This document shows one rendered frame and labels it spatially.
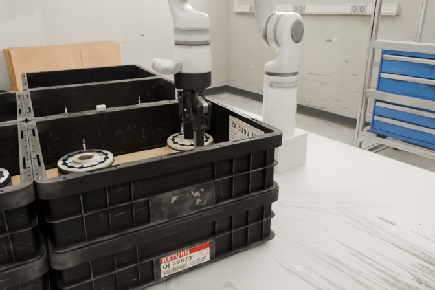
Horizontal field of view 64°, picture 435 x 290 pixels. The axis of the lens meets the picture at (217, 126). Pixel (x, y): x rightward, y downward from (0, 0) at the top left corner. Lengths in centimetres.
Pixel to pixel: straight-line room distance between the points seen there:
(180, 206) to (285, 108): 49
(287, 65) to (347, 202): 37
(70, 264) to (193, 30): 43
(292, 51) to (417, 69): 158
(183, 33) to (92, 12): 332
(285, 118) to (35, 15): 315
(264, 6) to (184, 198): 56
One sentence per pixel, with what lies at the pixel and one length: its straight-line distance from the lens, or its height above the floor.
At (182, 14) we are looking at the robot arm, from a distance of 67.
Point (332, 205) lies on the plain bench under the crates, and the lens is 88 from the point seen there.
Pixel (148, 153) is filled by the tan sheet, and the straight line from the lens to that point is 80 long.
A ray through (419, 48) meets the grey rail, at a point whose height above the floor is 91.
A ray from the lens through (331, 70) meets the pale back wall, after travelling 379.
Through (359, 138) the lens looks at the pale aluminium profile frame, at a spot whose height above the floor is 25.
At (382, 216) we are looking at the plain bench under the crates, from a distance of 88.
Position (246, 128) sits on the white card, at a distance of 70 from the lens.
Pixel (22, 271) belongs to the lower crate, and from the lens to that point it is 55.
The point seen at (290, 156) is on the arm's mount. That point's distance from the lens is 101.
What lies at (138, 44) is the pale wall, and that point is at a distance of 417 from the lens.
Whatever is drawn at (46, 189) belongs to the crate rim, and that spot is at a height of 92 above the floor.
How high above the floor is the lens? 114
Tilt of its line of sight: 19 degrees down
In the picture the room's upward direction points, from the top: straight up
